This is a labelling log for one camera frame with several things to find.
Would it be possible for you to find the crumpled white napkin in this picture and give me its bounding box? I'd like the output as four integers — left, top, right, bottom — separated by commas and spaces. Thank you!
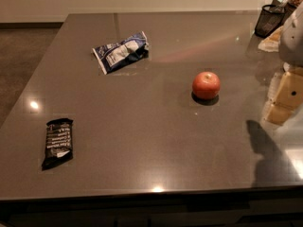
258, 26, 283, 52

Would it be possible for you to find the blue white chip bag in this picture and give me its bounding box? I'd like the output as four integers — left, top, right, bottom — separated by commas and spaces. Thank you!
92, 31, 149, 75

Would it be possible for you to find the dark box with snacks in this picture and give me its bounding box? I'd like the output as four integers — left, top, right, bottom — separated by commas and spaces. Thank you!
274, 0, 303, 25

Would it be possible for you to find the black mesh pen cup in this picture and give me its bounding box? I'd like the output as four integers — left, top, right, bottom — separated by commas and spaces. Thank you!
255, 5, 285, 38

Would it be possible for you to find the black rxbar chocolate wrapper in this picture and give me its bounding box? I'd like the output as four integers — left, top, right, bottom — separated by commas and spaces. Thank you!
42, 118, 73, 170

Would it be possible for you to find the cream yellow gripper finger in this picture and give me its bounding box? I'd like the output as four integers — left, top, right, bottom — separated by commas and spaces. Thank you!
264, 67, 303, 125

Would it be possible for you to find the red apple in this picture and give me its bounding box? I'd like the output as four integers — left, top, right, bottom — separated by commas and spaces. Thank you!
192, 72, 221, 100

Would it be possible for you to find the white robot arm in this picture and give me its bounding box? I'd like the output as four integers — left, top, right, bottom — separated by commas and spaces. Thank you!
264, 3, 303, 125

